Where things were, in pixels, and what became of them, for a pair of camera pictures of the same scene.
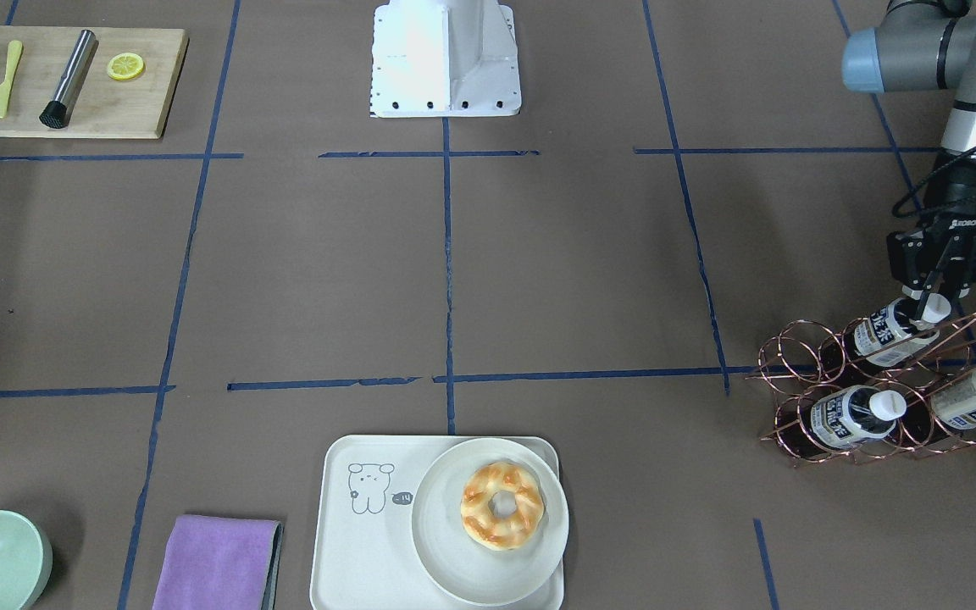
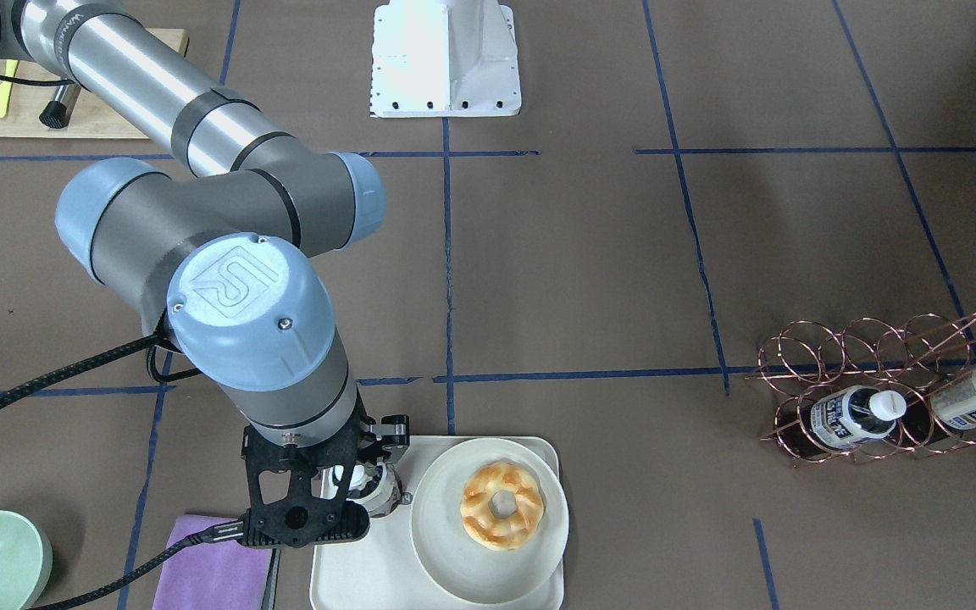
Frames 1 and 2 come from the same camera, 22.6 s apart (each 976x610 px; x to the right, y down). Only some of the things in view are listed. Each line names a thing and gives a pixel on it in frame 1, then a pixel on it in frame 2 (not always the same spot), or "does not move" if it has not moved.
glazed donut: x=484 y=526 does not move
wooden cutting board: x=102 y=107 does not move
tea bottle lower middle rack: x=854 y=415 does not move
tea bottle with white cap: x=891 y=335 → x=375 y=485
